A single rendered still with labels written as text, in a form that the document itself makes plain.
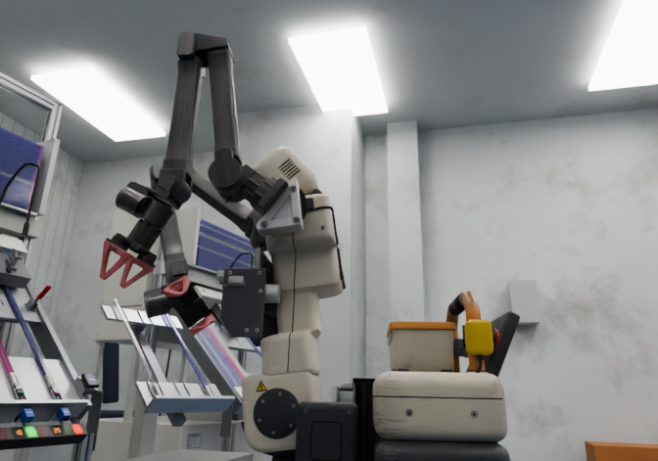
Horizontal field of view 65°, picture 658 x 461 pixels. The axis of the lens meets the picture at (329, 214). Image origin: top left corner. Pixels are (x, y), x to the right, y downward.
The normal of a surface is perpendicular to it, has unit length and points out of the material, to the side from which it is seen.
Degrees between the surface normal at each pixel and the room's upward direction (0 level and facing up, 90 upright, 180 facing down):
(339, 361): 90
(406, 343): 92
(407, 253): 90
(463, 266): 90
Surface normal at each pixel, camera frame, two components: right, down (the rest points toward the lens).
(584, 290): -0.24, -0.33
